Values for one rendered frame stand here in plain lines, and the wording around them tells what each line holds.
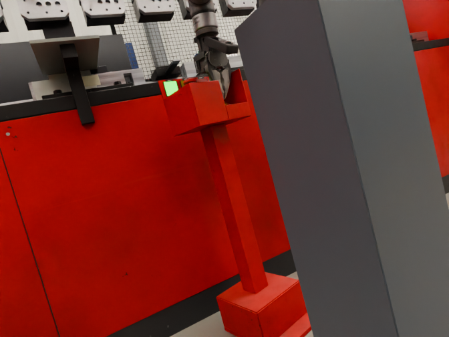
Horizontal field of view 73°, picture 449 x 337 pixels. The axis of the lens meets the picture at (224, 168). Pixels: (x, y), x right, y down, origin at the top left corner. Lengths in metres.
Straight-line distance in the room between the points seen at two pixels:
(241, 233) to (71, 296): 0.56
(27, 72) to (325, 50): 1.58
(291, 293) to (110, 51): 1.49
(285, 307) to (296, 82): 0.73
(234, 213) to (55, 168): 0.57
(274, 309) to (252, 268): 0.13
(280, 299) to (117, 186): 0.63
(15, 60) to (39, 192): 0.92
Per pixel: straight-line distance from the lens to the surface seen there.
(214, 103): 0.88
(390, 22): 0.53
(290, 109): 0.47
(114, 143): 1.08
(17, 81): 1.82
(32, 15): 1.32
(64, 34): 1.33
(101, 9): 1.34
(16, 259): 1.11
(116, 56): 1.86
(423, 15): 2.56
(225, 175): 0.92
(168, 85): 1.00
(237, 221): 0.95
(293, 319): 1.05
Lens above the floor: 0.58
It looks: 4 degrees down
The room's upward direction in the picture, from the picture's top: 15 degrees counter-clockwise
